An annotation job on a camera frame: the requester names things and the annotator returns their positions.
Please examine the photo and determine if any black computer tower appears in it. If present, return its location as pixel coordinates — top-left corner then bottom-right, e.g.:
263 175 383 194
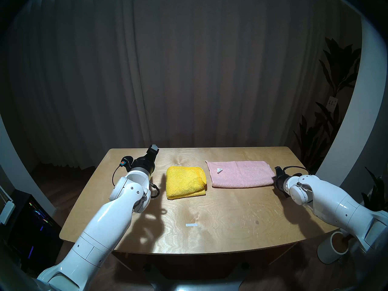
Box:
6 189 62 276

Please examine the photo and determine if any grey pleated curtain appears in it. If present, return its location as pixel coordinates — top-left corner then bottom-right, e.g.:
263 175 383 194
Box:
0 0 364 172

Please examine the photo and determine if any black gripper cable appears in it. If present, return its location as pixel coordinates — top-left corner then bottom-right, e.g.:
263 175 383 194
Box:
112 156 160 199
282 166 311 176

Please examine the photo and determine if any yellow terry towel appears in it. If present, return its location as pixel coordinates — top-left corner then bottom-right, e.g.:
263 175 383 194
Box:
166 166 207 200

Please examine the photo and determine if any tall dark leafy plant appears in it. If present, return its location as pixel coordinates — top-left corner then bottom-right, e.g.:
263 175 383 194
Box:
293 36 363 172

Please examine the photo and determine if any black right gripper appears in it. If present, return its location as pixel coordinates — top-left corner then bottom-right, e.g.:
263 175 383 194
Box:
272 166 294 199

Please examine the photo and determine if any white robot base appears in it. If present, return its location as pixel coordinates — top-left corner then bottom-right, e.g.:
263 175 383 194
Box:
145 263 249 291

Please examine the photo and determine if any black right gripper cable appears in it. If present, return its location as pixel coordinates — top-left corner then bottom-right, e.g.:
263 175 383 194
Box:
282 166 311 176

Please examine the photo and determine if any white plant pot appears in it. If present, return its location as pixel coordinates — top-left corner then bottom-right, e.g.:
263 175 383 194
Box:
317 231 350 264

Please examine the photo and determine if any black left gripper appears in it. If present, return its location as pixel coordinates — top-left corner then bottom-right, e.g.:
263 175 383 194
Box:
131 144 160 176

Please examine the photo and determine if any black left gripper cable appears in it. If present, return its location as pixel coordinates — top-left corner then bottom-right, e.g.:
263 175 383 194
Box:
112 156 160 199

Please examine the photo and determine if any white wall device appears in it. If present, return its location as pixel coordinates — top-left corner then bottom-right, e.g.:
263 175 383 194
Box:
0 184 15 226

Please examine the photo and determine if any pink terry towel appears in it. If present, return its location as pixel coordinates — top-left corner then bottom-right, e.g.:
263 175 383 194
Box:
205 160 276 189

